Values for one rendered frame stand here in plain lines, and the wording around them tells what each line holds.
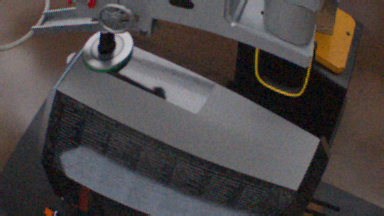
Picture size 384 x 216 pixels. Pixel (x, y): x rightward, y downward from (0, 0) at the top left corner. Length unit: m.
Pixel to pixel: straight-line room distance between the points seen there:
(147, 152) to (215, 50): 1.44
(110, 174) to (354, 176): 1.52
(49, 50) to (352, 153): 2.08
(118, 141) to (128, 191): 0.18
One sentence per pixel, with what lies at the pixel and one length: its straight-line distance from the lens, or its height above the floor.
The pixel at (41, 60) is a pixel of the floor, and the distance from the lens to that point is 3.41.
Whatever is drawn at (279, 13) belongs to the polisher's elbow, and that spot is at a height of 1.37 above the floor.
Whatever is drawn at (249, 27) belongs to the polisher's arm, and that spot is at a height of 1.25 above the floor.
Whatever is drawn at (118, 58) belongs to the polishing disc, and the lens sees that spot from 2.14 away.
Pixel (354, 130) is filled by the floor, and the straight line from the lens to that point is 3.20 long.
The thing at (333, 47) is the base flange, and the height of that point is 0.78.
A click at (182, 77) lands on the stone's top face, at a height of 0.83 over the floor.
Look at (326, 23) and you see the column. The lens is 2.46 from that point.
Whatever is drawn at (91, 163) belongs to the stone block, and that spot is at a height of 0.69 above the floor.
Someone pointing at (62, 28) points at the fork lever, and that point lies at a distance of 2.14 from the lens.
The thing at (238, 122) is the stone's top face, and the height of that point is 0.83.
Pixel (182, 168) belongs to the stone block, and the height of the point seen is 0.79.
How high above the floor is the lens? 2.45
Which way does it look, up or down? 53 degrees down
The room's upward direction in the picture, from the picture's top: 5 degrees clockwise
